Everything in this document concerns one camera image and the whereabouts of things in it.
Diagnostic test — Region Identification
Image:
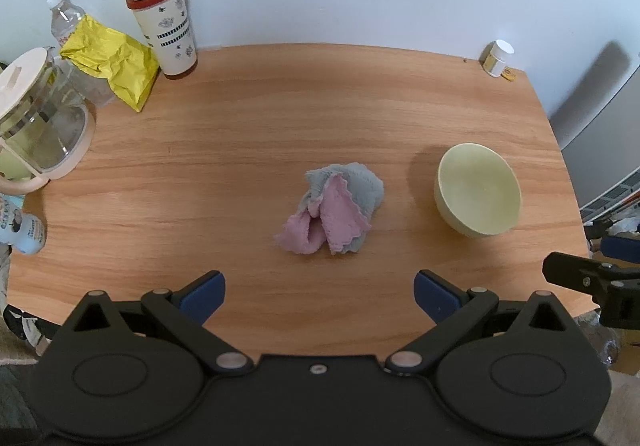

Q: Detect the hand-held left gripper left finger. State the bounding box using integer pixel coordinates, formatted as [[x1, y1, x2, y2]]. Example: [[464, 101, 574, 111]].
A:
[[60, 270, 256, 376]]

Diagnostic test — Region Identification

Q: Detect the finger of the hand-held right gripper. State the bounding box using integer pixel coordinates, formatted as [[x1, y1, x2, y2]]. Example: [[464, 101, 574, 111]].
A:
[[584, 220, 640, 261], [542, 251, 640, 329]]

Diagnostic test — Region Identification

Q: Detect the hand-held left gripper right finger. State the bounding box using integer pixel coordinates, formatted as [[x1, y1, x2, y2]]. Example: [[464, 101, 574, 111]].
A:
[[385, 269, 583, 377]]

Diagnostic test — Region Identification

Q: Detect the pale green bowl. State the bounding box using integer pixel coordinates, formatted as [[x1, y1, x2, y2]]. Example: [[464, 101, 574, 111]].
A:
[[433, 142, 522, 239]]

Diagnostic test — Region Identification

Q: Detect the pink and grey cloth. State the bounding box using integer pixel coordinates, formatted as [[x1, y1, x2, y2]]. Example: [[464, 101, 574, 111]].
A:
[[274, 162, 386, 257]]

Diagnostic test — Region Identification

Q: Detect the striped white panel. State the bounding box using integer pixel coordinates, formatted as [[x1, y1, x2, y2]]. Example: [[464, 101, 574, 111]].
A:
[[580, 181, 640, 223]]

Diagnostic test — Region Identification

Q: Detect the clear plastic bag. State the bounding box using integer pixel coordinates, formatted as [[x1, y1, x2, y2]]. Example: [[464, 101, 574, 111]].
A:
[[575, 311, 626, 368]]

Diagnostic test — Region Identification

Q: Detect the black and white patterned cloth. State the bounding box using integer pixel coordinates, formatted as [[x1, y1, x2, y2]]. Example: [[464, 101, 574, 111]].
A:
[[2, 305, 56, 358]]

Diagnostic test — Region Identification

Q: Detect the small blue label bottle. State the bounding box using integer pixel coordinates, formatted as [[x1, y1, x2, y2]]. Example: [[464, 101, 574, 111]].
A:
[[0, 193, 48, 257]]

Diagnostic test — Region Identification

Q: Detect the small white jar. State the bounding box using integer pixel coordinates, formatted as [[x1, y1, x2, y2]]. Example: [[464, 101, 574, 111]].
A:
[[481, 40, 515, 78]]

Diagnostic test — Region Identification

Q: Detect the crumpled yellow bag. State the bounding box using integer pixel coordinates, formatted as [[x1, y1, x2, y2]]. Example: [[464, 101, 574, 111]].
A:
[[59, 13, 162, 113]]

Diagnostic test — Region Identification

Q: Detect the red lid patterned tumbler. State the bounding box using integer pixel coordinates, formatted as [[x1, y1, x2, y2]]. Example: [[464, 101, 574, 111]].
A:
[[125, 0, 198, 81]]

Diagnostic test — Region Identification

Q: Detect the glass pitcher with white lid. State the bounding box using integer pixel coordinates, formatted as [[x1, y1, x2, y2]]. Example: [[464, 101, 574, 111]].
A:
[[0, 47, 97, 194]]

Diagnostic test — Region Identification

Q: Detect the clear plastic water bottle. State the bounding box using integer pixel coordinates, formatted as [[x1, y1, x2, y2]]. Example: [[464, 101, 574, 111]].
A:
[[46, 0, 117, 108]]

